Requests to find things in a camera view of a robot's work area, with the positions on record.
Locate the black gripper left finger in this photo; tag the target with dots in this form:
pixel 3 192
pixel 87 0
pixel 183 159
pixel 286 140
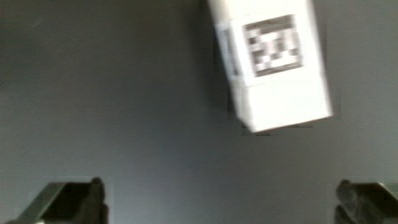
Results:
pixel 67 204

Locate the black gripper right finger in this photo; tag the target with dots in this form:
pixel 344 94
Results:
pixel 367 203

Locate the white table leg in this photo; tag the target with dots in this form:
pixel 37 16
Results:
pixel 268 43

